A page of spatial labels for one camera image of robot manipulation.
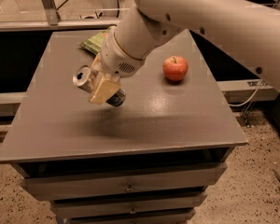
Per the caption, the red apple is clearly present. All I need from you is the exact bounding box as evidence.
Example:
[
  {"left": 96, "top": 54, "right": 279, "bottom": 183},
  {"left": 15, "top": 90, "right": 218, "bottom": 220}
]
[{"left": 162, "top": 56, "right": 189, "bottom": 81}]

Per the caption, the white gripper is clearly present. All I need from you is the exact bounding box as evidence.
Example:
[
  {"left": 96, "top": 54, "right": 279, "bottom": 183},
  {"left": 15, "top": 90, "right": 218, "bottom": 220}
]
[{"left": 89, "top": 27, "right": 145, "bottom": 105}]

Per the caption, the metal railing frame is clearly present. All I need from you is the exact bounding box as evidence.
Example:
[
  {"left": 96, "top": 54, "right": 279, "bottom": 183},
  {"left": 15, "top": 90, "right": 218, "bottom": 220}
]
[{"left": 0, "top": 0, "right": 280, "bottom": 33}]

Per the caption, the top grey drawer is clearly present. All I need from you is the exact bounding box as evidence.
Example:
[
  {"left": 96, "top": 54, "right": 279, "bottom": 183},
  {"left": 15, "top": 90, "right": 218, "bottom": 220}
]
[{"left": 21, "top": 162, "right": 227, "bottom": 201}]

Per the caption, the silver blue redbull can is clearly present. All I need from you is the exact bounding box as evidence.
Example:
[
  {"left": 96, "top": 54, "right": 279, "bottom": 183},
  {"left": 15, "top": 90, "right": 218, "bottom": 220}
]
[{"left": 73, "top": 65, "right": 126, "bottom": 107}]

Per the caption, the white cable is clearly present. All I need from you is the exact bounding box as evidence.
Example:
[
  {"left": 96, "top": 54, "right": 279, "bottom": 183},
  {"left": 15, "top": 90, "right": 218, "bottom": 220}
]
[{"left": 228, "top": 79, "right": 263, "bottom": 108}]

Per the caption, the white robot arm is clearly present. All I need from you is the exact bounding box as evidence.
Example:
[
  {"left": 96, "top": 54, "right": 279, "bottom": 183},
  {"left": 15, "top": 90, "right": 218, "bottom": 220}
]
[{"left": 90, "top": 0, "right": 280, "bottom": 104}]

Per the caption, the grey drawer cabinet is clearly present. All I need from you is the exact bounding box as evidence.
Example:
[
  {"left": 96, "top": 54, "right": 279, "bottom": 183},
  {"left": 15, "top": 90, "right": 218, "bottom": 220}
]
[{"left": 0, "top": 26, "right": 248, "bottom": 224}]

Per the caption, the grey drawer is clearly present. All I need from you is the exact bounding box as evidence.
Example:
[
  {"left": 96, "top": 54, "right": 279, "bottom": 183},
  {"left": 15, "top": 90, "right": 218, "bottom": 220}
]
[
  {"left": 51, "top": 191, "right": 206, "bottom": 218},
  {"left": 71, "top": 208, "right": 195, "bottom": 224},
  {"left": 21, "top": 162, "right": 227, "bottom": 201}
]

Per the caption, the middle grey drawer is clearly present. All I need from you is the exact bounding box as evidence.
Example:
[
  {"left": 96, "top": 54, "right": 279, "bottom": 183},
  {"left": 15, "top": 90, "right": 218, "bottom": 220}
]
[{"left": 51, "top": 191, "right": 206, "bottom": 218}]

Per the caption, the green chip bag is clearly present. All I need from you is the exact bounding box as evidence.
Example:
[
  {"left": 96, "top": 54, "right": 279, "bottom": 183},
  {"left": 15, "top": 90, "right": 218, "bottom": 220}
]
[{"left": 79, "top": 25, "right": 115, "bottom": 55}]

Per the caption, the bottom grey drawer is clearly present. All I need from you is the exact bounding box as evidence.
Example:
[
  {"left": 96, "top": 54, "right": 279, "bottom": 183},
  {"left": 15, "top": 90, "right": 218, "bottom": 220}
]
[{"left": 71, "top": 208, "right": 195, "bottom": 224}]

